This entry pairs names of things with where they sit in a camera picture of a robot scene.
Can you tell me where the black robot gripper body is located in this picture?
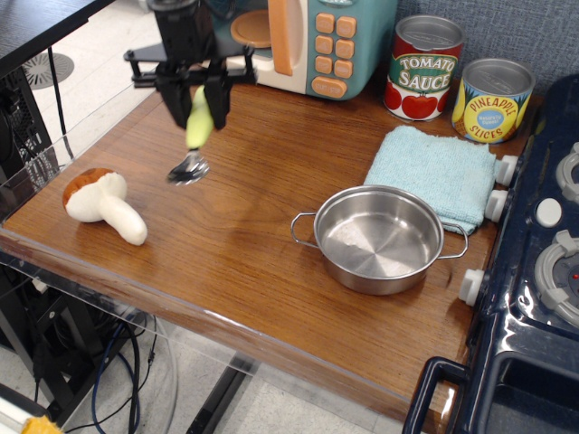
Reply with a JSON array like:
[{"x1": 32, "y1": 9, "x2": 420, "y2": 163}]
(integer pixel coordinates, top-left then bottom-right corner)
[{"x1": 124, "y1": 1, "x2": 257, "y2": 88}]

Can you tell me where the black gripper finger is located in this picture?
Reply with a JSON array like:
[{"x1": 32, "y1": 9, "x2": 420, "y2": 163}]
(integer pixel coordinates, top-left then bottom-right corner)
[
  {"x1": 204, "y1": 76, "x2": 232, "y2": 130},
  {"x1": 160, "y1": 83, "x2": 192, "y2": 128}
]

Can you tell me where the green handled metal spoon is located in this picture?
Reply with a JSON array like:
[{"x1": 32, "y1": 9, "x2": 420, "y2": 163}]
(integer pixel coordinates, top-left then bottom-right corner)
[{"x1": 167, "y1": 86, "x2": 214, "y2": 184}]

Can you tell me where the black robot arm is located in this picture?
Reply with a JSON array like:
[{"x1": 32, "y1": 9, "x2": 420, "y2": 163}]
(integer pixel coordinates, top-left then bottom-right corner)
[{"x1": 124, "y1": 1, "x2": 257, "y2": 129}]

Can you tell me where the plush mushroom toy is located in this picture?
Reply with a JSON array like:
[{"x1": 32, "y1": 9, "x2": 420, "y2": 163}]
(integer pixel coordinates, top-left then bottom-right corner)
[{"x1": 62, "y1": 167, "x2": 147, "y2": 246}]

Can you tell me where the light blue cloth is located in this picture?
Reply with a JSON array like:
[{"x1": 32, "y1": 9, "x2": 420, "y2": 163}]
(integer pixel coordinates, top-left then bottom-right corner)
[{"x1": 364, "y1": 126, "x2": 499, "y2": 235}]

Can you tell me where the white stove knob top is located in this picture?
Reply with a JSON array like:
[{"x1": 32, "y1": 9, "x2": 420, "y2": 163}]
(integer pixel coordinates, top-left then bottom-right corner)
[{"x1": 495, "y1": 155, "x2": 518, "y2": 186}]

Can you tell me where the white stove knob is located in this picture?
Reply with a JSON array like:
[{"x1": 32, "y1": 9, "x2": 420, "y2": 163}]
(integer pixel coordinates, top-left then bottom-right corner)
[
  {"x1": 459, "y1": 269, "x2": 485, "y2": 307},
  {"x1": 495, "y1": 155, "x2": 518, "y2": 186},
  {"x1": 484, "y1": 190, "x2": 508, "y2": 222}
]

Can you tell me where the white stove knob bottom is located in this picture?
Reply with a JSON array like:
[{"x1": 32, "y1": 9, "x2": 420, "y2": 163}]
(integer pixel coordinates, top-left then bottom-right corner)
[{"x1": 459, "y1": 269, "x2": 485, "y2": 307}]

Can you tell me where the toy microwave oven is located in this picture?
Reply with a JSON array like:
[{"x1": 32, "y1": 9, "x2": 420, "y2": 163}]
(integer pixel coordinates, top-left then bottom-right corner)
[{"x1": 209, "y1": 1, "x2": 398, "y2": 100}]

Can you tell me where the tomato sauce can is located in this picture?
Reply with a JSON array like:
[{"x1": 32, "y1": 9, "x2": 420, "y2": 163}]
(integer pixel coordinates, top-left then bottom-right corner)
[{"x1": 384, "y1": 14, "x2": 466, "y2": 121}]

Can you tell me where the small steel pot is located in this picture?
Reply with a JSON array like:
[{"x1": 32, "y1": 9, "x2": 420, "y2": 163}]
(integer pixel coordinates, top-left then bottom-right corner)
[{"x1": 290, "y1": 185, "x2": 470, "y2": 296}]

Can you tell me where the pineapple slices can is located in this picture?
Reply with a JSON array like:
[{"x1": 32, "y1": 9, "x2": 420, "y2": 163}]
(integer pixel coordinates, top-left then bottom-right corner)
[{"x1": 451, "y1": 58, "x2": 536, "y2": 145}]

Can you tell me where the white stove knob middle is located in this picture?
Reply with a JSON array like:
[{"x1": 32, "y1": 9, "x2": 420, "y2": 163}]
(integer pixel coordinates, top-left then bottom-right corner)
[{"x1": 484, "y1": 190, "x2": 508, "y2": 222}]

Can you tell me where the black table leg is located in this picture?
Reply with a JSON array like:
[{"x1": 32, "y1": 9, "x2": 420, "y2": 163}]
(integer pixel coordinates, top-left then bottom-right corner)
[{"x1": 185, "y1": 367, "x2": 246, "y2": 434}]

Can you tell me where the dark blue toy stove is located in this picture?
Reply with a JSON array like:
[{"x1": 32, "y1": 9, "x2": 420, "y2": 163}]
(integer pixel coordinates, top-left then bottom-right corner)
[{"x1": 403, "y1": 75, "x2": 578, "y2": 433}]

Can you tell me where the blue cable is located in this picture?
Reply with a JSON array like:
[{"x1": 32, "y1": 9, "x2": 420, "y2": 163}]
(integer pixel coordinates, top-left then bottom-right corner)
[{"x1": 91, "y1": 321, "x2": 141, "y2": 434}]

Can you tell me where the black cable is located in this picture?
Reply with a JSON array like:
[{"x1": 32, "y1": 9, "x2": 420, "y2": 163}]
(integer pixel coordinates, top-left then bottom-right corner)
[{"x1": 62, "y1": 318, "x2": 159, "y2": 434}]

